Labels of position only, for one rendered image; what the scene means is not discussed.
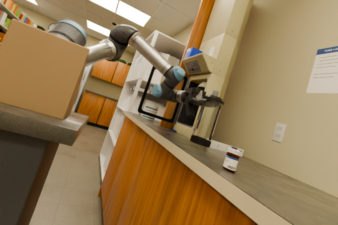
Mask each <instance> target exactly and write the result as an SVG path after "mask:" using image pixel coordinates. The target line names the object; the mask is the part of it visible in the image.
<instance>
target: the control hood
mask: <svg viewBox="0 0 338 225"><path fill-rule="evenodd" d="M195 60H197V62H198V64H199V67H200V69H201V71H200V72H194V73H189V72H188V70H187V68H186V65H185V63H189V62H192V61H195ZM182 62H183V64H184V67H185V69H186V72H187V74H188V75H189V76H192V75H198V74H205V73H212V71H213V68H214V65H215V62H216V59H215V58H213V57H211V56H209V55H207V54H205V53H200V54H197V55H194V56H191V57H188V58H186V59H183V60H182Z"/></svg>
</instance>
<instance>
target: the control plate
mask: <svg viewBox="0 0 338 225"><path fill-rule="evenodd" d="M194 63H195V64H194ZM185 65H186V68H187V70H188V72H189V73H194V72H200V71H201V69H200V67H199V64H198V62H197V60H195V61H192V62H189V63H185ZM197 68H198V69H197ZM190 69H191V71H190ZM192 69H193V70H194V71H192Z"/></svg>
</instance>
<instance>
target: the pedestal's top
mask: <svg viewBox="0 0 338 225"><path fill-rule="evenodd" d="M88 119H89V116H86V115H82V114H79V113H76V112H73V111H71V113H70V115H68V116H67V117H66V118H64V119H63V120H62V119H59V118H55V117H51V116H48V115H44V114H40V113H37V112H34V111H30V110H26V109H23V108H19V107H15V106H12V105H8V104H4V103H0V129H1V130H5V131H10V132H14V133H18V134H22V135H26V136H30V137H35V138H39V139H43V140H47V141H52V142H56V143H60V144H64V145H68V146H72V145H73V144H74V142H75V141H76V139H77V138H78V136H79V135H80V134H81V132H82V131H83V129H84V128H85V126H86V125H87V122H88Z"/></svg>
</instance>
